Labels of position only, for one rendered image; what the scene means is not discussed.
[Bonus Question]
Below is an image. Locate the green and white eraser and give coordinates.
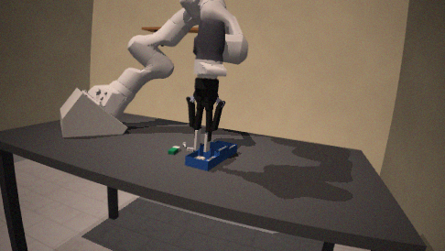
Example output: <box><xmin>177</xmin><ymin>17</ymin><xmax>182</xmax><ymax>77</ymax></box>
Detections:
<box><xmin>168</xmin><ymin>146</ymin><xmax>180</xmax><ymax>155</ymax></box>

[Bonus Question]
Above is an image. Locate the blue rack of three labelled bins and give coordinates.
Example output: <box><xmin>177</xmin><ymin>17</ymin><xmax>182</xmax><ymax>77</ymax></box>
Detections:
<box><xmin>185</xmin><ymin>140</ymin><xmax>237</xmax><ymax>171</ymax></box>

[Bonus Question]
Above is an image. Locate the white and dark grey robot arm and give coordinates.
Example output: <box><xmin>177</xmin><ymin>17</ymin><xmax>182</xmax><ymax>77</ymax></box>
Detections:
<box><xmin>82</xmin><ymin>0</ymin><xmax>248</xmax><ymax>121</ymax></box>

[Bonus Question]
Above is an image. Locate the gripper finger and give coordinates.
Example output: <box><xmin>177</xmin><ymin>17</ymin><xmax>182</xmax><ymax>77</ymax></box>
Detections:
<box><xmin>203</xmin><ymin>97</ymin><xmax>225</xmax><ymax>152</ymax></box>
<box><xmin>186</xmin><ymin>95</ymin><xmax>204</xmax><ymax>150</ymax></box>

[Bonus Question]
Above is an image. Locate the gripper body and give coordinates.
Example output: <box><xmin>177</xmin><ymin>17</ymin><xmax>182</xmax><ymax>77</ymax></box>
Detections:
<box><xmin>193</xmin><ymin>78</ymin><xmax>219</xmax><ymax>107</ymax></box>

